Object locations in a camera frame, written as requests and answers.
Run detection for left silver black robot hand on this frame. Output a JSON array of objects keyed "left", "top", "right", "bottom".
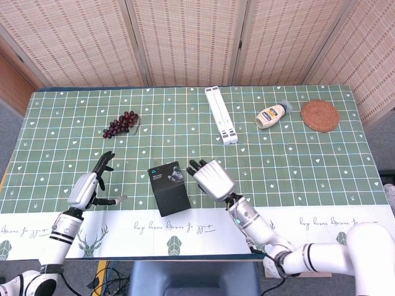
[{"left": 67, "top": 150, "right": 128, "bottom": 211}]

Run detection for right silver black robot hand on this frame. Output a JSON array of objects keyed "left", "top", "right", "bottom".
[{"left": 186, "top": 158, "right": 238, "bottom": 203}]

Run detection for black cardboard box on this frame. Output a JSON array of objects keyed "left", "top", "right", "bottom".
[{"left": 148, "top": 161, "right": 191, "bottom": 217}]

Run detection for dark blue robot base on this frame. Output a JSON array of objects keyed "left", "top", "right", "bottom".
[{"left": 128, "top": 261, "right": 262, "bottom": 296}]

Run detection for green grid tablecloth with deer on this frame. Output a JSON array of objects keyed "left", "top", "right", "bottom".
[{"left": 0, "top": 84, "right": 395, "bottom": 261}]

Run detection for white folding laptop stand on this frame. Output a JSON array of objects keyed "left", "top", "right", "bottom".
[{"left": 204, "top": 86, "right": 239, "bottom": 146}]

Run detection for dark red grape bunch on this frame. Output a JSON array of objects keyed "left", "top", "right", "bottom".
[{"left": 102, "top": 110, "right": 143, "bottom": 139}]

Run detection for mayonnaise squeeze bottle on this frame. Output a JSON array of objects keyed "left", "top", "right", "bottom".
[{"left": 255, "top": 100, "right": 294, "bottom": 130}]

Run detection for round brown woven coaster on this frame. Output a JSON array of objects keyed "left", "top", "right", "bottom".
[{"left": 301, "top": 99, "right": 341, "bottom": 133}]

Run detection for brown wooden door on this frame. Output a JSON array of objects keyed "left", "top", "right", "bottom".
[{"left": 0, "top": 52, "right": 41, "bottom": 117}]

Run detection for woven bamboo folding screen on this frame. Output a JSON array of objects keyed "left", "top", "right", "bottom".
[{"left": 0, "top": 0, "right": 395, "bottom": 126}]

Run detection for right arm wiring cable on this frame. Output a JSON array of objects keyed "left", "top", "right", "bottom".
[{"left": 225, "top": 197, "right": 288, "bottom": 296}]

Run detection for black floor cables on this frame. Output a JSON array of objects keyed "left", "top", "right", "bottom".
[{"left": 87, "top": 261, "right": 133, "bottom": 296}]

